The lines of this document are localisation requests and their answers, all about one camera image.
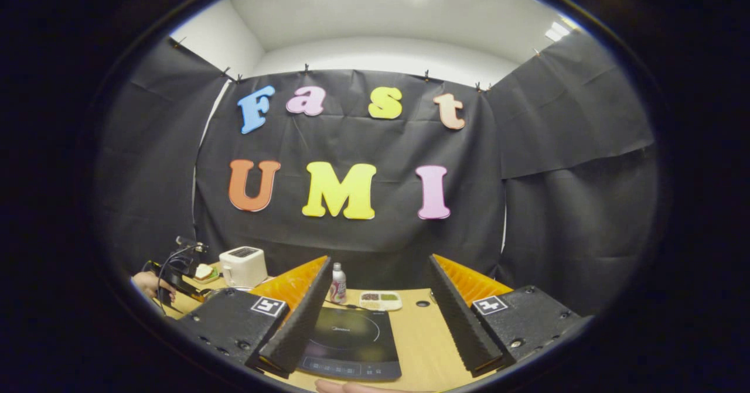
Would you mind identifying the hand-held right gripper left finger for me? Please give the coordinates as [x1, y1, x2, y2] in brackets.
[173, 256, 333, 378]

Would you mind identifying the black induction cooktop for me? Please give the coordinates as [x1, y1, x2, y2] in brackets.
[297, 306, 403, 382]

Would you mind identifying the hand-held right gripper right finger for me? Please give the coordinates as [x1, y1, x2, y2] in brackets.
[426, 254, 581, 377]

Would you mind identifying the white toaster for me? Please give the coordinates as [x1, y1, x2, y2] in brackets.
[220, 247, 268, 289]

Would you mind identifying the black backdrop cloth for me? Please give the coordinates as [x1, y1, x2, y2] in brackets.
[97, 30, 660, 317]

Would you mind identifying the white divided bean dish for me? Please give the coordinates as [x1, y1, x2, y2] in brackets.
[359, 291, 403, 312]

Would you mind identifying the plastic drink bottle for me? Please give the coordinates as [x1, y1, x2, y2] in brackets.
[330, 262, 347, 305]

